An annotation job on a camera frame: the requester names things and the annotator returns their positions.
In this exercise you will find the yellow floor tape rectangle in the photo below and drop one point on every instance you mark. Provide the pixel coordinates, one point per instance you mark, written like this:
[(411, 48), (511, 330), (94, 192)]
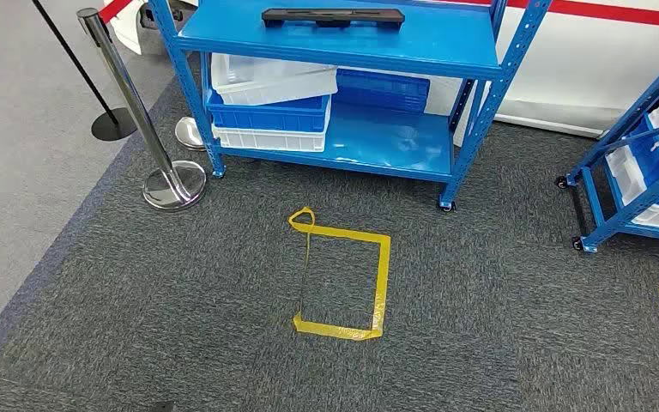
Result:
[(383, 273)]

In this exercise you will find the white car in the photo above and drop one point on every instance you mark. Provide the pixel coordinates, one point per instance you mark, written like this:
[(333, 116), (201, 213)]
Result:
[(579, 68)]

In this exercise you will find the black plastic plate frame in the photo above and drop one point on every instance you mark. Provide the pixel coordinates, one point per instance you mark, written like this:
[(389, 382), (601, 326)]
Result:
[(335, 17)]

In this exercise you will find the thin black stanchion post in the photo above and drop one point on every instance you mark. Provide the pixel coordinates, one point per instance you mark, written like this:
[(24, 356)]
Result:
[(112, 125)]

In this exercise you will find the blue metal shelf rack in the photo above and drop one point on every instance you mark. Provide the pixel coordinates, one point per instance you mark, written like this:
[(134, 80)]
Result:
[(625, 216), (363, 40)]

